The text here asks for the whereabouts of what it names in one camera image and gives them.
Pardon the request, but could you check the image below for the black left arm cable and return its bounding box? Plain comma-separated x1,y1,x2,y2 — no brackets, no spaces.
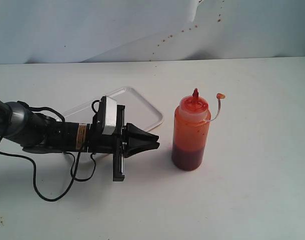
0,100,100,202

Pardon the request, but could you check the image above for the white rectangular plastic tray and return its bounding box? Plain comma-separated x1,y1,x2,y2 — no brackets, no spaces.
62,86,164,132

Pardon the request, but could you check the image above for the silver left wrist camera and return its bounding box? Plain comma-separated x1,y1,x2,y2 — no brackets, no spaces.
96,95,117,135

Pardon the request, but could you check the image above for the red sauce squeeze bottle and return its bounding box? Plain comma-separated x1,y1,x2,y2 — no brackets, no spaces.
171,88,226,171

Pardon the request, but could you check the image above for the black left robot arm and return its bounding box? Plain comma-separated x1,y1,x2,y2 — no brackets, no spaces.
0,96,160,182

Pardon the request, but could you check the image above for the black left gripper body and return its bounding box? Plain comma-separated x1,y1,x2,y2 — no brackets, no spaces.
87,104,125,182

